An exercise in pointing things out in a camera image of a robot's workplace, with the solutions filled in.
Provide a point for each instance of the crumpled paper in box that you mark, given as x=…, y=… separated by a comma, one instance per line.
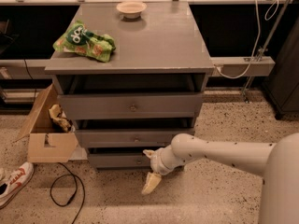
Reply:
x=56, y=114

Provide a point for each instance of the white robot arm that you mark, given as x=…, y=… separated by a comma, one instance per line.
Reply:
x=276, y=163

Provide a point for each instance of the grey middle drawer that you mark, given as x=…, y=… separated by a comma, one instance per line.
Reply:
x=128, y=137

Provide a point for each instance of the grey wall rail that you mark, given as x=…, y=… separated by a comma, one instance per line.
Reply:
x=229, y=66

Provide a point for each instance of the grey top drawer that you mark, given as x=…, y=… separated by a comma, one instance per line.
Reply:
x=130, y=106

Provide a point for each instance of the green chip bag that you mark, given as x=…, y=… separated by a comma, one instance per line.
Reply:
x=78, y=39

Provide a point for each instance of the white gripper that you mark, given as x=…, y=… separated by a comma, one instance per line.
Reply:
x=157, y=163

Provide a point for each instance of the dark grey side cabinet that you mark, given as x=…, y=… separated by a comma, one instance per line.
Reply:
x=282, y=86

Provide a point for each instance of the metal stand pole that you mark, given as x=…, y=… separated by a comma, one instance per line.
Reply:
x=257, y=54

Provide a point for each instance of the open cardboard box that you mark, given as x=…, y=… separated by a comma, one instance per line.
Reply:
x=47, y=142

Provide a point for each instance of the grey drawer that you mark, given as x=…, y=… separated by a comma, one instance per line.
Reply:
x=119, y=160
x=128, y=137
x=130, y=106

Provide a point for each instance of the white red sneaker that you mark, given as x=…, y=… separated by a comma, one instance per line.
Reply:
x=15, y=182

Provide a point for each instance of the grey bottom drawer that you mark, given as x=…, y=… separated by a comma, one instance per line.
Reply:
x=119, y=160

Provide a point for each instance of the grey drawer cabinet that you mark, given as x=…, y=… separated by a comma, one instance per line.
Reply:
x=160, y=52

